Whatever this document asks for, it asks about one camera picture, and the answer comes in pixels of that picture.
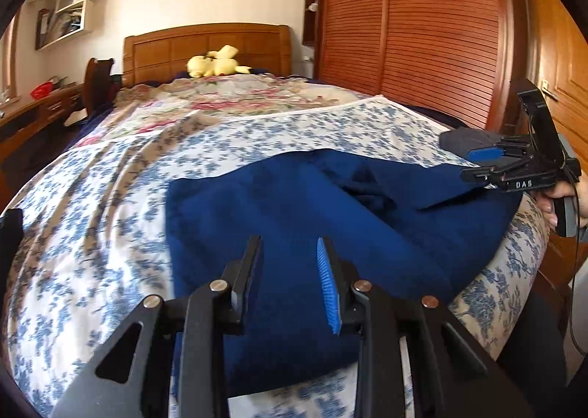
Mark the blue knit garment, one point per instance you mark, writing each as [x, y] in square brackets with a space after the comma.
[285, 206]

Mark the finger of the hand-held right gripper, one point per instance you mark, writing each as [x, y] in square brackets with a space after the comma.
[484, 154]
[482, 174]

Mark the dark wooden chair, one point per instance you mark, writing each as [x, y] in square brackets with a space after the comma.
[96, 82]

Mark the pink floral quilt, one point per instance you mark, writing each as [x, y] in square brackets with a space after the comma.
[220, 96]

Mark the dark grey cloth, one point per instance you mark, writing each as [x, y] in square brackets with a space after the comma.
[459, 140]

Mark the yellow plush toy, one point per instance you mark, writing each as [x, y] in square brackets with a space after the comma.
[216, 64]

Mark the white wall shelf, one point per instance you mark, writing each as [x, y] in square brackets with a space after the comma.
[88, 18]

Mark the wooden desk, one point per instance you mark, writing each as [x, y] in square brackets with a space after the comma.
[50, 108]

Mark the person's right hand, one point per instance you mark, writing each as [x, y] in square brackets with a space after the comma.
[546, 206]

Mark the black folded garment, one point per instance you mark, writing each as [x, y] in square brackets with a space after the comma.
[10, 229]

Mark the window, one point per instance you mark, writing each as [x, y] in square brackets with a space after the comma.
[5, 73]

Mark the wooden door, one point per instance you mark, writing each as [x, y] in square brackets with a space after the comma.
[556, 32]

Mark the red bowl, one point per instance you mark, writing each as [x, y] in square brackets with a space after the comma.
[42, 90]

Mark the wooden bed with floral cover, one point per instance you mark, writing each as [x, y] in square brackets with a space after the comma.
[115, 225]

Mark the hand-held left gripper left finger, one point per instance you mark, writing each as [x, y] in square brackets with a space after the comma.
[250, 280]

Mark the wooden bed headboard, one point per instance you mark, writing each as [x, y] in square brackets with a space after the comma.
[206, 39]

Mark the white paper sheet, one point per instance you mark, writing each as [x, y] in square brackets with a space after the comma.
[76, 118]

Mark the louvered wooden wardrobe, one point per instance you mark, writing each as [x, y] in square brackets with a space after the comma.
[413, 32]

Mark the row of books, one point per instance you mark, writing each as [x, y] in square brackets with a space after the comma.
[43, 27]

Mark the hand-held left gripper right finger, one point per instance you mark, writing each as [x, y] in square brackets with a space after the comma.
[326, 289]

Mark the person's black trousers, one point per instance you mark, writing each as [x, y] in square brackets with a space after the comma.
[533, 353]

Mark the navy bed sheet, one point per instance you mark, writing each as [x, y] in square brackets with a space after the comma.
[92, 124]

